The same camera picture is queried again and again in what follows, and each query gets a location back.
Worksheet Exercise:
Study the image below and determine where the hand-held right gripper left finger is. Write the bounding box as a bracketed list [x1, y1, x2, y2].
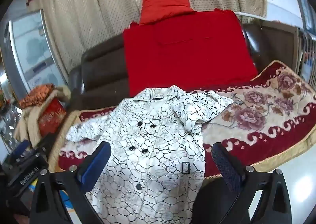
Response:
[30, 141, 111, 224]

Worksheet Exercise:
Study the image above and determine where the framed window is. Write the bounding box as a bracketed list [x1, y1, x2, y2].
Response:
[295, 0, 314, 32]

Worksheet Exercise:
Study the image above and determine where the wooden framed brown panel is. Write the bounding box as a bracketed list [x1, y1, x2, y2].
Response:
[243, 23, 304, 73]

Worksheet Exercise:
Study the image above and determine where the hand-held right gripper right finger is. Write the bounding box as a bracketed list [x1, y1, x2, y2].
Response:
[212, 142, 293, 224]

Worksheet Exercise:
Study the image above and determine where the white black-veined print coat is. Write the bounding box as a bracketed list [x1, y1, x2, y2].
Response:
[65, 85, 234, 224]

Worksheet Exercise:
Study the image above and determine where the orange patterned cloth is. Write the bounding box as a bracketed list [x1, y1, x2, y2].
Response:
[18, 84, 55, 108]

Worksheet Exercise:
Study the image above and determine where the red blanket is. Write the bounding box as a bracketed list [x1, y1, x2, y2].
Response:
[123, 8, 258, 97]

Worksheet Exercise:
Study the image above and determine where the dark brown leather sofa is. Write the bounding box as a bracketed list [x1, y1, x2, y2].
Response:
[25, 0, 268, 81]

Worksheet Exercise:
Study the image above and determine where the metal framed glass door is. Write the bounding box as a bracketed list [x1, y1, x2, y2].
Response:
[0, 9, 68, 106]

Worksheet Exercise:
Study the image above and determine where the red cardboard box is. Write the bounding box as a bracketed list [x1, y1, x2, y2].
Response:
[38, 98, 67, 137]

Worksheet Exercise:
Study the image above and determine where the beige fluffy blanket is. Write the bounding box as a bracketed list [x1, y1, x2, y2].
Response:
[13, 86, 72, 145]

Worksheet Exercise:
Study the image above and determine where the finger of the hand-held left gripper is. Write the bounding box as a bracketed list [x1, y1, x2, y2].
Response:
[10, 140, 32, 163]

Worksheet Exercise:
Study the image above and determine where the floral plush blanket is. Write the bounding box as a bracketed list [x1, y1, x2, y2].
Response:
[48, 60, 316, 180]

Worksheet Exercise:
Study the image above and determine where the red pillow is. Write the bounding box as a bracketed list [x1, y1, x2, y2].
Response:
[139, 0, 194, 26]

